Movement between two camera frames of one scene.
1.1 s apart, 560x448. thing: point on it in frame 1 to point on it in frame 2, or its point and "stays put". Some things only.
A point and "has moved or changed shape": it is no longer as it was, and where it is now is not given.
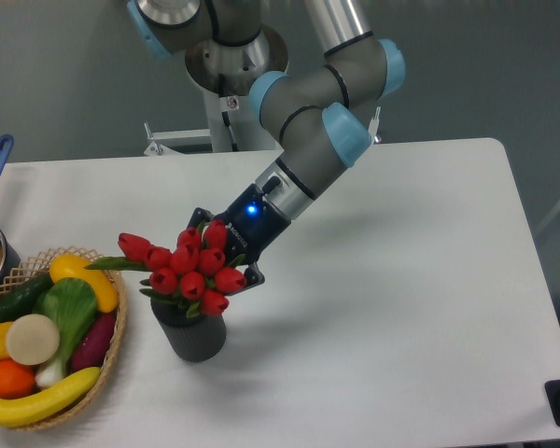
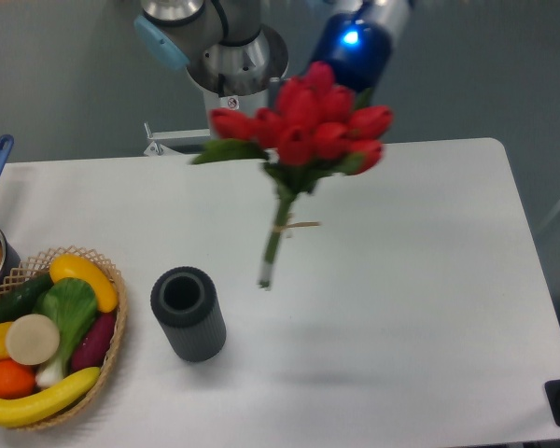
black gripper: (254, 226) to (356, 48)
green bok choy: (72, 302) stays put
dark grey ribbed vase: (196, 338) stays put
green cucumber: (20, 301) stays put
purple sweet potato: (91, 345) stays put
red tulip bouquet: (193, 272) has moved or changed shape
